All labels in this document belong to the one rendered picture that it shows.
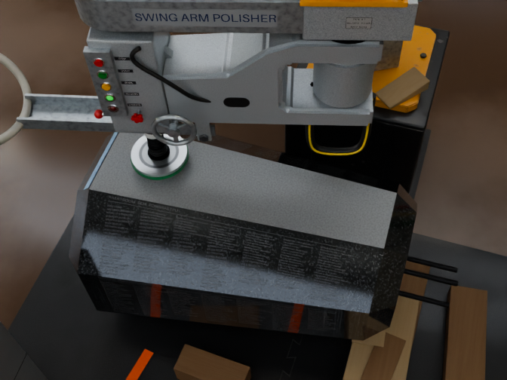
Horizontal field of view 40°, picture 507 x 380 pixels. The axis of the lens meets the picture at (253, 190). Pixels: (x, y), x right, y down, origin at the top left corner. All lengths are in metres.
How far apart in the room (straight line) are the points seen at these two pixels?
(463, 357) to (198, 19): 1.86
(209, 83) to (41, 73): 2.29
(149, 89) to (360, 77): 0.65
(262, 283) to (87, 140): 1.71
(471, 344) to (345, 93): 1.40
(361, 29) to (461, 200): 1.82
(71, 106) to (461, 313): 1.85
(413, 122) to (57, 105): 1.39
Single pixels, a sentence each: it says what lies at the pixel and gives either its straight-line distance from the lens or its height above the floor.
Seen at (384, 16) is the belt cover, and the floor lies 1.65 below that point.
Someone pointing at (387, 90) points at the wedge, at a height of 0.80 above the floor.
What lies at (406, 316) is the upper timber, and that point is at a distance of 3.03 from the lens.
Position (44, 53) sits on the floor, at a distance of 4.48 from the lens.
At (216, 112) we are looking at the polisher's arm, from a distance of 2.27.
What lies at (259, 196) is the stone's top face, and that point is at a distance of 2.55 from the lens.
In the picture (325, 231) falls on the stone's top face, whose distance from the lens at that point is 2.46.
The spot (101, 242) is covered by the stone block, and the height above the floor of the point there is 0.69.
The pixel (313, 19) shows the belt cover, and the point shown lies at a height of 1.64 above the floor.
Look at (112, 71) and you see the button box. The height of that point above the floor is 1.44.
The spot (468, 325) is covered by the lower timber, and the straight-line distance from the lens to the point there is 3.19.
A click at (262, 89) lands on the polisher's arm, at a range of 2.17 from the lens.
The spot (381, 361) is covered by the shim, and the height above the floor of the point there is 0.22.
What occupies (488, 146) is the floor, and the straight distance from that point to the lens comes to 3.88.
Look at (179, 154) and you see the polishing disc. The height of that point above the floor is 0.88.
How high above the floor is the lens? 2.92
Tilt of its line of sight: 55 degrees down
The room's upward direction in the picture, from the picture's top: 4 degrees counter-clockwise
